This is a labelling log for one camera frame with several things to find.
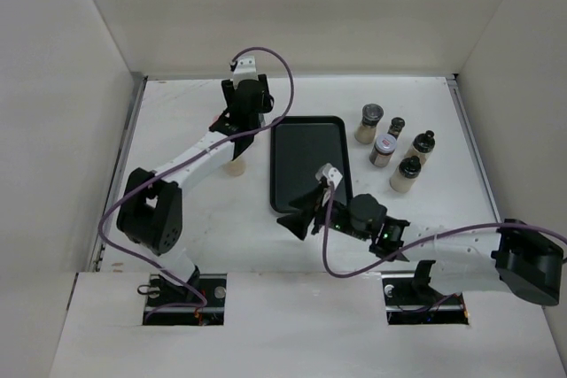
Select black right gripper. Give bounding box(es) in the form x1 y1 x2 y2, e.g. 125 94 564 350
277 183 370 241

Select yellow lid spice jar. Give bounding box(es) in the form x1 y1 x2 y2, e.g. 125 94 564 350
222 156 246 177

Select spice jar dark round lid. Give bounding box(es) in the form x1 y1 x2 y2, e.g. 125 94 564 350
354 104 384 144

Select black cap white powder bottle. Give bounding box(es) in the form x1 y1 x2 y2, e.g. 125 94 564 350
389 156 422 193

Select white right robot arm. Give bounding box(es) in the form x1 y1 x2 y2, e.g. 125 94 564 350
277 182 566 306

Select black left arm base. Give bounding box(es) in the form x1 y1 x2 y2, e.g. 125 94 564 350
136 274 228 327

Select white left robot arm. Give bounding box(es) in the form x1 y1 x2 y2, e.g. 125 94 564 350
117 74 274 306

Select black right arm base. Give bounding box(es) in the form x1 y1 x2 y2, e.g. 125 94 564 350
381 260 469 326

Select black plastic tray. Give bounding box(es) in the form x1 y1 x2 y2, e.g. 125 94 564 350
269 115 353 214

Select spice jar white red lid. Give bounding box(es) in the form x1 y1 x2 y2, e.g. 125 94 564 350
369 134 397 167

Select small dark pepper bottle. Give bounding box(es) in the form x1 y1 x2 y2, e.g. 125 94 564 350
387 117 406 139

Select black knob cap bottle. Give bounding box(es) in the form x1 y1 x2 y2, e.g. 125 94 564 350
408 130 436 166

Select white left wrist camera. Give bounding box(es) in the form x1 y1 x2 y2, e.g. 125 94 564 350
230 55 258 86

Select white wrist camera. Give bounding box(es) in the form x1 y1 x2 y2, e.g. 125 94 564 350
315 163 343 189
230 55 258 86

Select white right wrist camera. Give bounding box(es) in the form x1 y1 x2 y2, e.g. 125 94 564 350
315 163 343 189

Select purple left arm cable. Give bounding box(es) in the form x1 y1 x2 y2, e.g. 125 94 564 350
97 46 295 324

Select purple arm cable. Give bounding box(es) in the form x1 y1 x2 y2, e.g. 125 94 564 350
97 46 295 324
322 182 567 280

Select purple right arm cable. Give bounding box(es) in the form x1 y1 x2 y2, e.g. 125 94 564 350
322 182 567 280

